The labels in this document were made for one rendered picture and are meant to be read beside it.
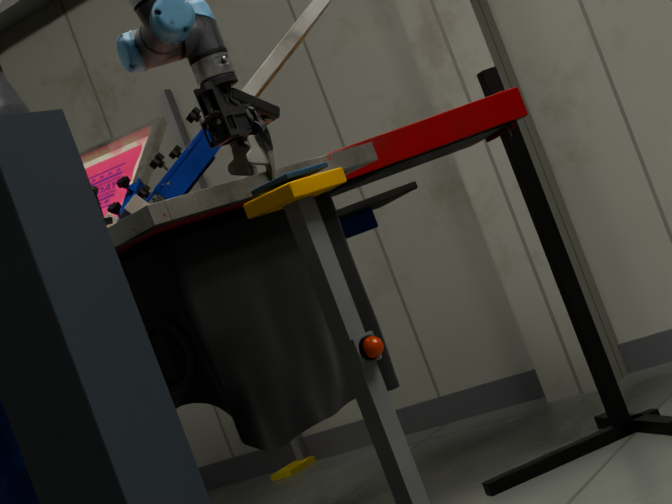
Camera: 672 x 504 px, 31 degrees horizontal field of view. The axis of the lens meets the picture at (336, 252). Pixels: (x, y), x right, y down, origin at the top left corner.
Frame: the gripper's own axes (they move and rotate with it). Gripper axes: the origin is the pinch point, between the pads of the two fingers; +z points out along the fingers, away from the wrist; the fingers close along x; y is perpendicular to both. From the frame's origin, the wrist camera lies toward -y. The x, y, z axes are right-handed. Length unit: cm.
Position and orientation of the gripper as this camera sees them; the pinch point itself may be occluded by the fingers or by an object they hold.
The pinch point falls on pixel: (265, 177)
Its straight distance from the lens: 227.1
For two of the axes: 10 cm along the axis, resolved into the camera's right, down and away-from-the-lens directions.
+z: 3.7, 9.3, -0.3
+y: -6.8, 2.5, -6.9
